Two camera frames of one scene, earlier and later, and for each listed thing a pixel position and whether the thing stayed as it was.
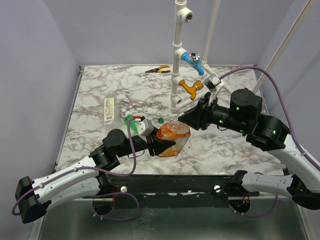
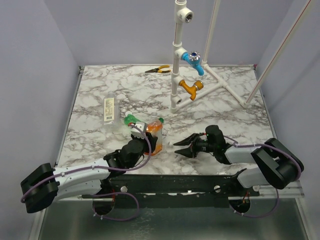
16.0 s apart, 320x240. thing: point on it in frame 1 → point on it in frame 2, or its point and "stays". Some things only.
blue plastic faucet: (193, 58) stays
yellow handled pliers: (159, 70) stays
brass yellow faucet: (197, 86) stays
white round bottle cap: (127, 113) stays
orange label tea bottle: (178, 133) → (155, 126)
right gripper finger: (199, 117) → (187, 152)
